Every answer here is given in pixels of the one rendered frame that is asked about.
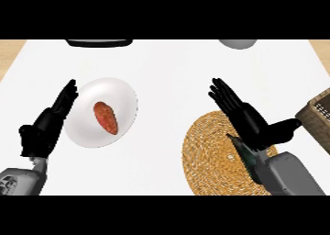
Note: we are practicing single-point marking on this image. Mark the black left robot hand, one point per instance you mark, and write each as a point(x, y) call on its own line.
point(47, 122)

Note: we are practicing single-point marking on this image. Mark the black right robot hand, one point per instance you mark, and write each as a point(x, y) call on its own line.
point(246, 120)

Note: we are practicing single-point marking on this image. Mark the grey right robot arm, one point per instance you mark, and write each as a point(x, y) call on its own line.
point(289, 174)

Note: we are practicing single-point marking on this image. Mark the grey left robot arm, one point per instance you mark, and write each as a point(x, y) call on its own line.
point(20, 179)

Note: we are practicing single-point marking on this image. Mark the round woven straw placemat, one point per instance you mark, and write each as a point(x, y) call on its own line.
point(212, 159)

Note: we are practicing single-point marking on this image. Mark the brown wicker basket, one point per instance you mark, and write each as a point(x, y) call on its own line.
point(323, 122)

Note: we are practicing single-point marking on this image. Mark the white oval plate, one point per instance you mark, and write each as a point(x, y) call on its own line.
point(101, 111)

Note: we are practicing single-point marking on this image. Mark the orange-red sweet potato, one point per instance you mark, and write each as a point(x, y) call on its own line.
point(106, 118)

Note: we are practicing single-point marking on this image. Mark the grey rounded object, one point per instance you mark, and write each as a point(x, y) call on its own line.
point(237, 43)

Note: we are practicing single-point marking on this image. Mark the black flat appliance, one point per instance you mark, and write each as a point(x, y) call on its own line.
point(98, 42)

